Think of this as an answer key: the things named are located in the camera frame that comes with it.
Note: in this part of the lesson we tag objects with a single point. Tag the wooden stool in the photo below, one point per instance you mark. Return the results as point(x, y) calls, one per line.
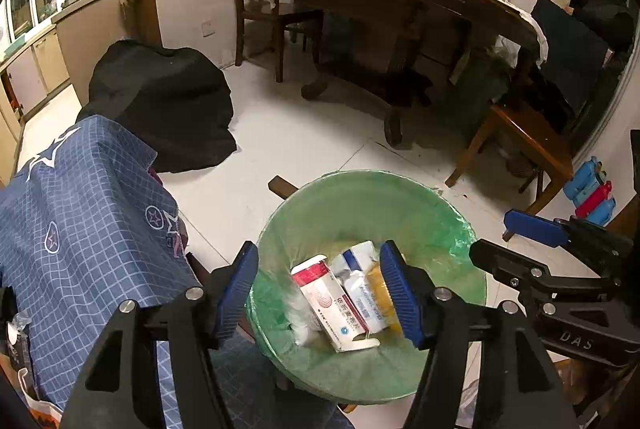
point(536, 140)

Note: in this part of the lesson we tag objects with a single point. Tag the blue checkered tablecloth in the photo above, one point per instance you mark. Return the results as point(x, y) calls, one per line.
point(120, 331)

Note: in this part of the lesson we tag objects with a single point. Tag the beige kitchen counter cabinets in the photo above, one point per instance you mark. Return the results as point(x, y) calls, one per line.
point(63, 53)

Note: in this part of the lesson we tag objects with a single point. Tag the white blue medicine box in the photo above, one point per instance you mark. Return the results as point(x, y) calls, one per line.
point(349, 267)

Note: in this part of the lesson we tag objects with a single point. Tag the black bag on floor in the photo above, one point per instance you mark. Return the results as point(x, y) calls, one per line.
point(176, 101)

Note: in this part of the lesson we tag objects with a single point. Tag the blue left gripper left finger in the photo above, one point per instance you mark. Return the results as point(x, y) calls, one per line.
point(231, 288)

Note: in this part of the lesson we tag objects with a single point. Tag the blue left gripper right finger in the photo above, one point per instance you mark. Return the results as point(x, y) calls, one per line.
point(406, 286)

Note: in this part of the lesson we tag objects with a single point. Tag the red white medicine box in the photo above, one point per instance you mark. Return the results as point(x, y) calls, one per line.
point(335, 311)

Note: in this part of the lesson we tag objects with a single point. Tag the wooden chair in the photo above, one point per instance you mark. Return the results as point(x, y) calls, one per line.
point(281, 17)

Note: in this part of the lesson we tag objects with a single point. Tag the green lined trash bin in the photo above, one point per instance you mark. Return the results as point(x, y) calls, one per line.
point(347, 217)

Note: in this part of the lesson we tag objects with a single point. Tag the dark wooden dining table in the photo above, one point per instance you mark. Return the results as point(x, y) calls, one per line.
point(402, 26)

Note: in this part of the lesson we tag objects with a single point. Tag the seated person in black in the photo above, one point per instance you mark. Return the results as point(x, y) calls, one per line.
point(579, 38)

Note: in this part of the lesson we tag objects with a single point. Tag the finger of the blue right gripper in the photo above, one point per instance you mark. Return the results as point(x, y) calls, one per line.
point(545, 232)

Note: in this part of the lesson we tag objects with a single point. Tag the yellow gold box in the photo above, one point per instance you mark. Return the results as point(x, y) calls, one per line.
point(383, 316)

